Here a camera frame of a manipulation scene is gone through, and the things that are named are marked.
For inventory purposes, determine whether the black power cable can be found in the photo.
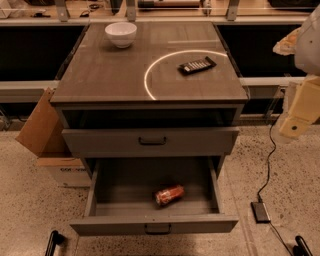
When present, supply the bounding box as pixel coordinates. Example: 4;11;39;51
256;114;294;256

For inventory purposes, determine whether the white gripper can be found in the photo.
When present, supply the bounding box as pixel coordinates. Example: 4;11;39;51
273;28;320;139

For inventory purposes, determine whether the black right base handle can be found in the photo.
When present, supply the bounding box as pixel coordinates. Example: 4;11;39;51
293;235;313;256

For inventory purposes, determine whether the grey drawer cabinet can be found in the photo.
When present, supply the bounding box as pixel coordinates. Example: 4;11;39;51
49;21;250;161

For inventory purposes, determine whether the open grey middle drawer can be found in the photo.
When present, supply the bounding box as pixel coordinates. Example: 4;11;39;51
70;157;238;236

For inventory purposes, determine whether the black left base handle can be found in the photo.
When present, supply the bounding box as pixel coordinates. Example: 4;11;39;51
45;230;65;256

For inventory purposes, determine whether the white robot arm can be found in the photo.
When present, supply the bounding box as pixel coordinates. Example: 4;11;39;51
273;6;320;138

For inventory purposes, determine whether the closed grey top drawer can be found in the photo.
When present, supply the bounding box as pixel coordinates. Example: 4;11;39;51
62;127;239;158

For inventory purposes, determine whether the brown cardboard box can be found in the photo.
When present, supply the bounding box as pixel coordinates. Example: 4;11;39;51
16;88;91;187

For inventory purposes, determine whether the red coke can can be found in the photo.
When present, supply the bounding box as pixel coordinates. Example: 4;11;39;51
155;185;185;206

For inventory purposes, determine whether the white ceramic bowl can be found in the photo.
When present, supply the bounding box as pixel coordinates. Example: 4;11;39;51
105;22;137;48

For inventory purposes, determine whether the black power adapter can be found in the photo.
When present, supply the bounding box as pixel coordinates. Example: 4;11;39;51
251;202;271;223

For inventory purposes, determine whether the black base handle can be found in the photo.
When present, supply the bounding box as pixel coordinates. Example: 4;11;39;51
45;230;65;256
293;235;313;256

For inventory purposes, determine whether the black snack bar packet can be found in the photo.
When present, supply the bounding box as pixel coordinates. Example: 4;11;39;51
178;56;216;75

